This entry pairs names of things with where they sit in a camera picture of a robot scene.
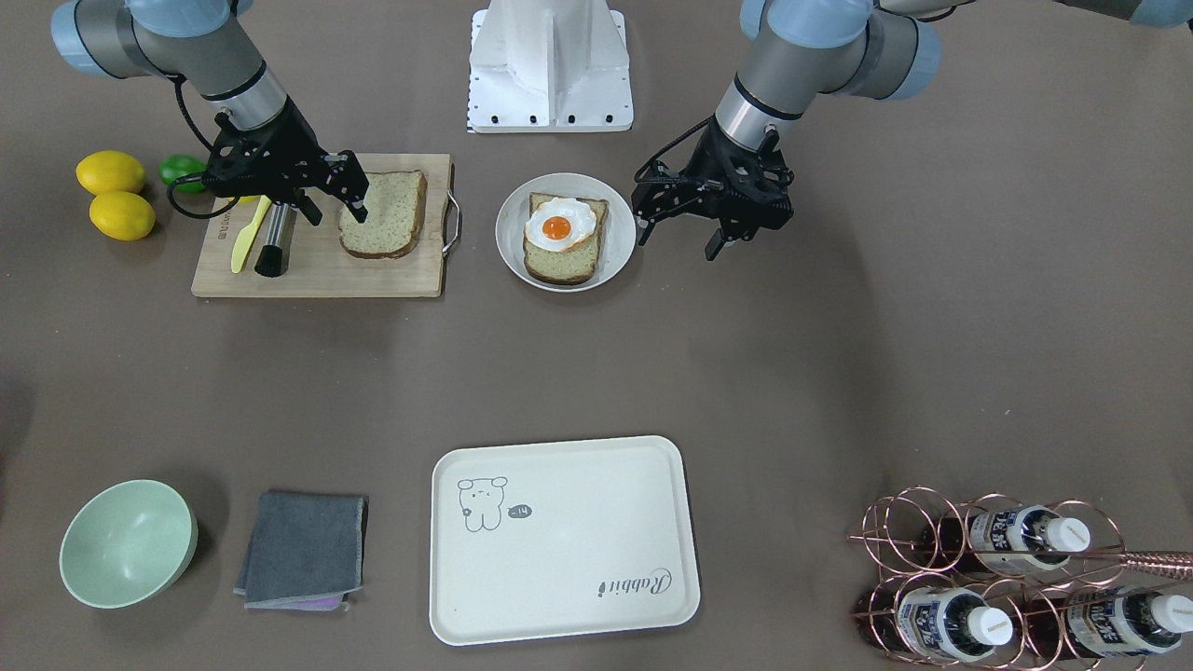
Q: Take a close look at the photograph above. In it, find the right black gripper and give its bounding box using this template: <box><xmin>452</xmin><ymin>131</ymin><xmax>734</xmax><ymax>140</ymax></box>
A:
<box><xmin>200</xmin><ymin>98</ymin><xmax>369</xmax><ymax>226</ymax></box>

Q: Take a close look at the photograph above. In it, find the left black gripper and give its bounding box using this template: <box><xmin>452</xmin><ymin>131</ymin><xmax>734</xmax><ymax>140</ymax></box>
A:
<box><xmin>631</xmin><ymin>117</ymin><xmax>795</xmax><ymax>261</ymax></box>

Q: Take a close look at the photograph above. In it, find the bread slice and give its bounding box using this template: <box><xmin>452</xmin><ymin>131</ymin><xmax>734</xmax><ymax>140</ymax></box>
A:
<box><xmin>521</xmin><ymin>192</ymin><xmax>608</xmax><ymax>285</ymax></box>
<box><xmin>339</xmin><ymin>170</ymin><xmax>427</xmax><ymax>259</ymax></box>

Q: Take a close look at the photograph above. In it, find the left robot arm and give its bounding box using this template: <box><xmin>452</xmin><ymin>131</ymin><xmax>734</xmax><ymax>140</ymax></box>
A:
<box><xmin>629</xmin><ymin>1</ymin><xmax>970</xmax><ymax>261</ymax></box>

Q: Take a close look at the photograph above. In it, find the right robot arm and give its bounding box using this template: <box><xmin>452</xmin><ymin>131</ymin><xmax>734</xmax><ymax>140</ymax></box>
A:
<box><xmin>50</xmin><ymin>1</ymin><xmax>369</xmax><ymax>224</ymax></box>

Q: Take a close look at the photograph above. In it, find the cream rabbit tray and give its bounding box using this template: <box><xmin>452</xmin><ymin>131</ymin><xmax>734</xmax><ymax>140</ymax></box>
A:
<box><xmin>429</xmin><ymin>436</ymin><xmax>701</xmax><ymax>646</ymax></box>

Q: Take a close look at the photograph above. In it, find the white round plate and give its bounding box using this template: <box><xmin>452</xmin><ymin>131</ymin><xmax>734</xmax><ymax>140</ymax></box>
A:
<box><xmin>495</xmin><ymin>171</ymin><xmax>638</xmax><ymax>293</ymax></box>

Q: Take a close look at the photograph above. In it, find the wooden cutting board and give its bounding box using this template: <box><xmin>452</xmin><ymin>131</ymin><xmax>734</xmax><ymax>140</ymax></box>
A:
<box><xmin>191</xmin><ymin>154</ymin><xmax>453</xmax><ymax>298</ymax></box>

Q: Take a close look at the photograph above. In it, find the steel muddler black tip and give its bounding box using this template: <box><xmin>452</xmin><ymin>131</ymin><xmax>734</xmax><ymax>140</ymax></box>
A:
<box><xmin>253</xmin><ymin>203</ymin><xmax>298</xmax><ymax>279</ymax></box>

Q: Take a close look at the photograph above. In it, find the yellow plastic knife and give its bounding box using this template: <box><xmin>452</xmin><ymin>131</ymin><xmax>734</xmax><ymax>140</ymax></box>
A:
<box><xmin>230</xmin><ymin>196</ymin><xmax>272</xmax><ymax>273</ymax></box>

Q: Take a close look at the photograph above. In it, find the bread slice on plate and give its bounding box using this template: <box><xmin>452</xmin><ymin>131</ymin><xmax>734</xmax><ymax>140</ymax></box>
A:
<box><xmin>521</xmin><ymin>192</ymin><xmax>608</xmax><ymax>285</ymax></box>

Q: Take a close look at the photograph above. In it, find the fried egg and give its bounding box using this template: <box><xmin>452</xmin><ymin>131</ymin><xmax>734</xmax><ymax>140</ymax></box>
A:
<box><xmin>523</xmin><ymin>197</ymin><xmax>597</xmax><ymax>252</ymax></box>

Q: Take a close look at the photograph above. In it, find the green lime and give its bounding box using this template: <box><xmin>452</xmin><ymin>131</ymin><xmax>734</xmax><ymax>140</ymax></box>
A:
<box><xmin>157</xmin><ymin>154</ymin><xmax>206</xmax><ymax>193</ymax></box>

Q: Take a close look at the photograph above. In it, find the yellow lemon lower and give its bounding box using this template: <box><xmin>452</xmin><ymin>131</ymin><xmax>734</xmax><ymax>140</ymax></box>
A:
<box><xmin>89</xmin><ymin>191</ymin><xmax>157</xmax><ymax>241</ymax></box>

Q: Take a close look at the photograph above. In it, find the yellow lemon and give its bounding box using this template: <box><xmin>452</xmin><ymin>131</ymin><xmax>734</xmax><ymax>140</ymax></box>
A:
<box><xmin>89</xmin><ymin>191</ymin><xmax>157</xmax><ymax>241</ymax></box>
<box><xmin>74</xmin><ymin>150</ymin><xmax>146</xmax><ymax>196</ymax></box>

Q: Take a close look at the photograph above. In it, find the yellow lemon upper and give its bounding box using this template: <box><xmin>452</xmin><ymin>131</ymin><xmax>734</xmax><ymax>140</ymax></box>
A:
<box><xmin>74</xmin><ymin>150</ymin><xmax>146</xmax><ymax>196</ymax></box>

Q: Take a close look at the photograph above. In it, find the grey folded cloth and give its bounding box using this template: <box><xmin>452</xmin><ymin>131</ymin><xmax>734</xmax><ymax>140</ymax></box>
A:
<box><xmin>233</xmin><ymin>490</ymin><xmax>369</xmax><ymax>611</ymax></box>

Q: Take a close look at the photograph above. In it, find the mint green bowl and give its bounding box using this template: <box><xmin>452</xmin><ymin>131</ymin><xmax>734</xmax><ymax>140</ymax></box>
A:
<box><xmin>58</xmin><ymin>479</ymin><xmax>198</xmax><ymax>609</ymax></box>

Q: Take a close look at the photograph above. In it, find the tea bottle upper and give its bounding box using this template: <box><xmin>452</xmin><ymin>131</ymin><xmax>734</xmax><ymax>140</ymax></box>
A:
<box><xmin>913</xmin><ymin>505</ymin><xmax>1092</xmax><ymax>577</ymax></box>

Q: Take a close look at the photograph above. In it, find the tea bottle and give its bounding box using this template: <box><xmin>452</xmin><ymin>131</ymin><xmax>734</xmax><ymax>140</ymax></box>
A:
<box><xmin>1024</xmin><ymin>586</ymin><xmax>1192</xmax><ymax>660</ymax></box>
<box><xmin>913</xmin><ymin>505</ymin><xmax>1092</xmax><ymax>577</ymax></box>
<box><xmin>853</xmin><ymin>587</ymin><xmax>1014</xmax><ymax>664</ymax></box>

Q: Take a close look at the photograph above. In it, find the tea bottle lower middle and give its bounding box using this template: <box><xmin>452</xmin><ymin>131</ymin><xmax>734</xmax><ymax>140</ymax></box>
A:
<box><xmin>853</xmin><ymin>587</ymin><xmax>1014</xmax><ymax>664</ymax></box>

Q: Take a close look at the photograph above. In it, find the tea bottle lower outer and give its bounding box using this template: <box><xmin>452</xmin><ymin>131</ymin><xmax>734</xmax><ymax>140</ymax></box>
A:
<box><xmin>1024</xmin><ymin>586</ymin><xmax>1192</xmax><ymax>660</ymax></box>

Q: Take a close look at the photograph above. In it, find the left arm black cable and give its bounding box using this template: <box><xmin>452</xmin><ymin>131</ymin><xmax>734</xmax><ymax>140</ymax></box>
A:
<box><xmin>636</xmin><ymin>116</ymin><xmax>719</xmax><ymax>187</ymax></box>

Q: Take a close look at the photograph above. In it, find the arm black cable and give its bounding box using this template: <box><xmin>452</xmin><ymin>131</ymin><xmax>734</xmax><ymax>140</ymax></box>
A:
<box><xmin>166</xmin><ymin>79</ymin><xmax>234</xmax><ymax>221</ymax></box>
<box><xmin>636</xmin><ymin>116</ymin><xmax>719</xmax><ymax>187</ymax></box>

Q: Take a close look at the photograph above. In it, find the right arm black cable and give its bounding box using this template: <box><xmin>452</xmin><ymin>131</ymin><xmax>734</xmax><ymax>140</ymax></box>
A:
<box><xmin>166</xmin><ymin>79</ymin><xmax>234</xmax><ymax>221</ymax></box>

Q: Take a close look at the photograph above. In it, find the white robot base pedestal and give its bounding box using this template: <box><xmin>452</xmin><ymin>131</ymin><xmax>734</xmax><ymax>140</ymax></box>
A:
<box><xmin>466</xmin><ymin>1</ymin><xmax>635</xmax><ymax>133</ymax></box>

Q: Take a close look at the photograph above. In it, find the copper wire bottle rack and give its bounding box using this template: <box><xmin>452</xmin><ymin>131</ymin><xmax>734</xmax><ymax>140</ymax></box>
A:
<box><xmin>851</xmin><ymin>486</ymin><xmax>1189</xmax><ymax>670</ymax></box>

